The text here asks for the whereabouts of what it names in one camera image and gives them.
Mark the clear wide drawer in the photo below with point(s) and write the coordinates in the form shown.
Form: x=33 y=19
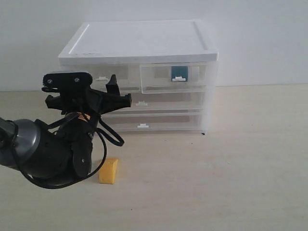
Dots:
x=156 y=123
x=165 y=101

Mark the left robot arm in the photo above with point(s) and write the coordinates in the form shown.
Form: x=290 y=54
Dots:
x=60 y=152

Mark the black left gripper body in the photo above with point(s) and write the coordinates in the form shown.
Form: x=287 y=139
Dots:
x=81 y=98

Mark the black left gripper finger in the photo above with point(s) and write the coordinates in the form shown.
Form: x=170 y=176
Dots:
x=54 y=102
x=112 y=100

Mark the clear middle wide drawer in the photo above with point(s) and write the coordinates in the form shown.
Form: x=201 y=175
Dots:
x=165 y=101

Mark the yellow cheese wedge block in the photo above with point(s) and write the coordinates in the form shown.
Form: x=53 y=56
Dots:
x=107 y=172

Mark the teal bottle white cap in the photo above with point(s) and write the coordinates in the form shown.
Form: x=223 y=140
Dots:
x=184 y=73

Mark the white plastic drawer cabinet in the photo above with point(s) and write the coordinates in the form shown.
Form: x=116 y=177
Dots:
x=120 y=48

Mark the clear bottom wide drawer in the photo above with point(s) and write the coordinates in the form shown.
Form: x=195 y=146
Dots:
x=156 y=123

